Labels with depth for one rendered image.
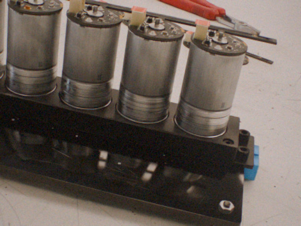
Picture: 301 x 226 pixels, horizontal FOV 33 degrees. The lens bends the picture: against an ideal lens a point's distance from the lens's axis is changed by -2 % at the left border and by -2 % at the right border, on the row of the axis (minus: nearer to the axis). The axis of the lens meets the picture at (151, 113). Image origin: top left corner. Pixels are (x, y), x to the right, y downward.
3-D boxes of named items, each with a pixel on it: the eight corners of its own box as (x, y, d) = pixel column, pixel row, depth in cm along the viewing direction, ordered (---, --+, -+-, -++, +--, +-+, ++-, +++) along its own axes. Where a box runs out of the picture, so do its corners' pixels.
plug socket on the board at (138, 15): (147, 28, 22) (149, 14, 22) (127, 24, 22) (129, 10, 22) (150, 23, 23) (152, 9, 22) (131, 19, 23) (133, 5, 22)
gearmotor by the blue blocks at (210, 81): (220, 158, 23) (247, 55, 21) (167, 146, 23) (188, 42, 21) (223, 132, 25) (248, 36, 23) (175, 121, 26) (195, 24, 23)
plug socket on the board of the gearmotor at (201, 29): (211, 42, 22) (214, 28, 21) (191, 38, 22) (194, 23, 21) (212, 36, 22) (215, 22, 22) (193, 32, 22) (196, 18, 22)
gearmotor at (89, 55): (101, 130, 24) (114, 26, 21) (51, 118, 24) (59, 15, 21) (113, 106, 26) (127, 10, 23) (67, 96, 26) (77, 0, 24)
